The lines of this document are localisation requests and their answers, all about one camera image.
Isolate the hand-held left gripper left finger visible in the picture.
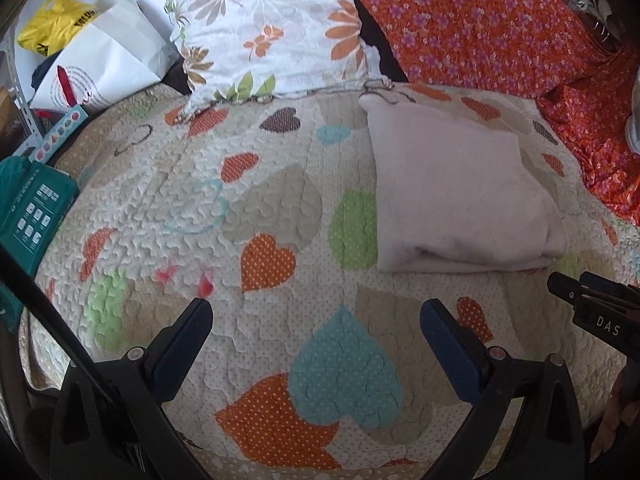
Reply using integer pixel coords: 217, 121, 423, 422
50, 298, 214, 480

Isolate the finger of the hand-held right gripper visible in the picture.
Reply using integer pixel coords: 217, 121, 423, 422
547, 270, 640, 308

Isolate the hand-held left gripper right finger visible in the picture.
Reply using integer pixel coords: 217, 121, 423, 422
420, 299, 586, 480

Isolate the pale pink floral sweater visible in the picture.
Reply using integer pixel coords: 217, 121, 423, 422
359, 94, 569, 274

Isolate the person's right hand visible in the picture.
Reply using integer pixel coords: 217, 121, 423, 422
590, 371, 640, 461

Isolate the quilted heart-print bedspread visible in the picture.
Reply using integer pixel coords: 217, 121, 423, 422
15, 82, 640, 480

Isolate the teal cardboard box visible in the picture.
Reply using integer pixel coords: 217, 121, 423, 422
0, 156, 81, 318

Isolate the long light blue box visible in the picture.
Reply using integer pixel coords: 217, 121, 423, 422
12, 105, 88, 163

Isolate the orange floral blanket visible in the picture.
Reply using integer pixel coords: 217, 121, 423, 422
352, 0, 640, 226

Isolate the crumpled silver foil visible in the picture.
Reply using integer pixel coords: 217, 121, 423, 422
537, 0, 615, 53

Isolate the white paper bag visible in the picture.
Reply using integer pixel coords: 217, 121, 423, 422
30, 0, 176, 113

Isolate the dark blue cloth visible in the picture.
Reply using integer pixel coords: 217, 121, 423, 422
31, 57, 57, 92

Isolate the white floral pillow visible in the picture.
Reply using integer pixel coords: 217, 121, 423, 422
165, 0, 386, 108

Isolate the yellow plastic bag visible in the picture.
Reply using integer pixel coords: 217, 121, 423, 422
17, 0, 98, 57

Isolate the black strap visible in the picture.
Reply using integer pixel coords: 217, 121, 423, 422
0, 245, 168, 421

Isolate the white perforated metal rail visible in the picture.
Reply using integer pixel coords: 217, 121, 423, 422
0, 25, 40, 147

